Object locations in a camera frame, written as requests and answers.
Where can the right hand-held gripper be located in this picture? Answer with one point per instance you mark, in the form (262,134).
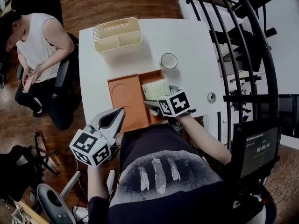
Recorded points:
(174,104)

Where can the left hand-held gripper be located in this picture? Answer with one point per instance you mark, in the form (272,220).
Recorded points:
(90,146)

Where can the patterned tissue pack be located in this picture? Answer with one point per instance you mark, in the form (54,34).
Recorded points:
(155,89)

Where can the cream plastic container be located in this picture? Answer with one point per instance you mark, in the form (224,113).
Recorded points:
(118,35)

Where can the person's right forearm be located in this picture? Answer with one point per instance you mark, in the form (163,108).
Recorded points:
(205,139)

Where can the person's left forearm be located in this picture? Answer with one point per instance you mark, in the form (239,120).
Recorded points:
(98,182)

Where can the orange tray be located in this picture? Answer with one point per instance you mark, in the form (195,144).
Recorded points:
(128,101)

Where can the clear glass cup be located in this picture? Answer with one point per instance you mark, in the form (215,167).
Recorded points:
(168,60)

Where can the person's black feather-print shirt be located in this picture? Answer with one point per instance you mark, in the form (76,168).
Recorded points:
(168,178)

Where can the white table leg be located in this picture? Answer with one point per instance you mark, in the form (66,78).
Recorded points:
(70,184)

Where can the pink phone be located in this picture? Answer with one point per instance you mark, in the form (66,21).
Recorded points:
(28,84)

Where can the grey curved chair back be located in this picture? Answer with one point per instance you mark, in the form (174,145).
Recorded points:
(54,204)

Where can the black swivel chair with star base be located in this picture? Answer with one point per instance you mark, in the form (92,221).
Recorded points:
(21,167)

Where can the black monitor screen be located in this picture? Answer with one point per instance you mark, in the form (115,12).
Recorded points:
(257,150)

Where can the black high-back office chair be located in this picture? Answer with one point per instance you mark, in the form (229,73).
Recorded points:
(37,3)

